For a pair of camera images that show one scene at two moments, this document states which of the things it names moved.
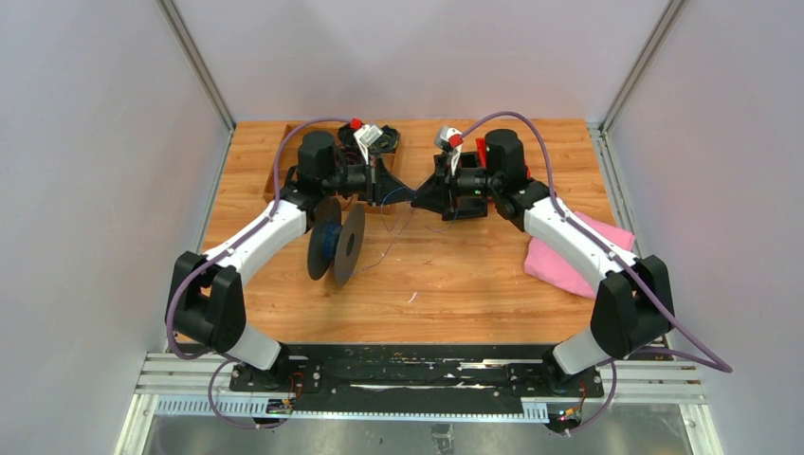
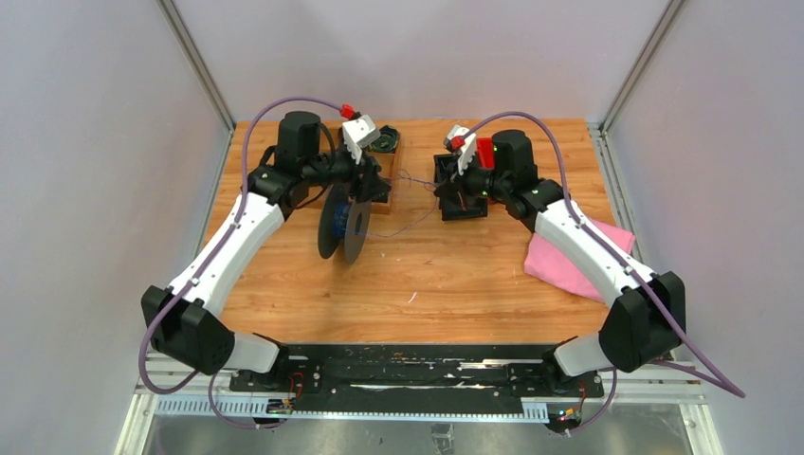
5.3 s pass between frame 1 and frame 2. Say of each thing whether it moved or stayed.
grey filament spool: moved
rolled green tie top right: stayed
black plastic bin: stayed
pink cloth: stayed
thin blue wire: moved
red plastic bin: stayed
